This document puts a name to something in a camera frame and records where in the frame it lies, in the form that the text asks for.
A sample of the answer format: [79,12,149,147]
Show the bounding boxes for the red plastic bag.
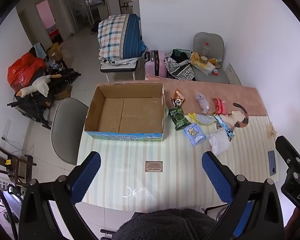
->
[7,52,44,93]

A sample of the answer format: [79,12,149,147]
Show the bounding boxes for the wooden chair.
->
[0,140,37,188]

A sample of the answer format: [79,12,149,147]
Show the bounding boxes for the dark fleece garment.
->
[112,208,218,240]

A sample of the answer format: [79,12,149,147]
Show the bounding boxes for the black folded stroller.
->
[7,67,82,130]

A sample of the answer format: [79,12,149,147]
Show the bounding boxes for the black green clothing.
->
[171,49,192,63]

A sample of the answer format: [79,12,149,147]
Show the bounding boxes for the pink suitcase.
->
[144,50,167,78]

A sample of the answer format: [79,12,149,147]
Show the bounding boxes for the crumpled beige tissue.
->
[265,122,278,138]

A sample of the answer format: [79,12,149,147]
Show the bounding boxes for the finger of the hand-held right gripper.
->
[275,135,300,167]

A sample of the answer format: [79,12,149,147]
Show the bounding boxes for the yellow plastic bag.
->
[190,52,203,67]

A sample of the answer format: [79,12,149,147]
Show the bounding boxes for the grey shell chair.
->
[51,97,89,165]

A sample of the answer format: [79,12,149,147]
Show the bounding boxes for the green snack packet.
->
[168,106,192,131]

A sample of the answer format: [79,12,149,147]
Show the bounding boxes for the white plastic bag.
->
[208,127,231,155]

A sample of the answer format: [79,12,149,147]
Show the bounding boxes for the light blue cloth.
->
[33,43,47,59]

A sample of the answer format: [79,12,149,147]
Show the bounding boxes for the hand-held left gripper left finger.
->
[19,151,102,240]

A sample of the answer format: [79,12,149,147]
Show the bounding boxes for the grey cushioned chair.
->
[192,32,230,84]

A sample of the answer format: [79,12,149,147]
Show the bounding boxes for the blue tissue pack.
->
[184,123,207,147]

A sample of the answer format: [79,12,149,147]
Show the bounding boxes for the white power strip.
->
[1,120,10,140]

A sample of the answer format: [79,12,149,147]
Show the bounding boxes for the black white patterned bag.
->
[164,51,197,82]

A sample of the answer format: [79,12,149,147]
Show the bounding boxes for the grey sock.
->
[195,92,210,113]

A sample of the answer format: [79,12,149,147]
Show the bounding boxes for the orange snack packet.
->
[171,89,187,107]

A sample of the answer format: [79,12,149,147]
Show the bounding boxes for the yellow cardboard box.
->
[46,42,63,60]

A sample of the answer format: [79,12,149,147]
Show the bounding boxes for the white padded bench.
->
[100,59,139,82]

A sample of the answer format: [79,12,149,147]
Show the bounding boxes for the blue phone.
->
[268,150,277,176]

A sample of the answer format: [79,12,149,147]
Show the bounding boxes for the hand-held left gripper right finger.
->
[202,151,285,240]

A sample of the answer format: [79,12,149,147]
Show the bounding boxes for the brown cardboard box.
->
[54,84,73,100]

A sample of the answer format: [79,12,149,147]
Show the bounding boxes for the white plush goose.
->
[16,74,63,97]

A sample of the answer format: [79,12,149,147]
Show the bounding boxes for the plaid blue bedding bundle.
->
[97,14,147,60]

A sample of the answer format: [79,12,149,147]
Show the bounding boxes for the red packet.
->
[212,97,227,115]

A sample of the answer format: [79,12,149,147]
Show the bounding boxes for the white tissue pack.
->
[192,61,215,75]

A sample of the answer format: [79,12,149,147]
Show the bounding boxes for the yellow bubble wrap bag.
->
[188,112,215,126]

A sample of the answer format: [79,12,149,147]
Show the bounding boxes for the blue striped packet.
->
[213,114,235,139]

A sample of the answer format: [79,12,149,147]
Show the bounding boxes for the white board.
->
[225,63,242,85]

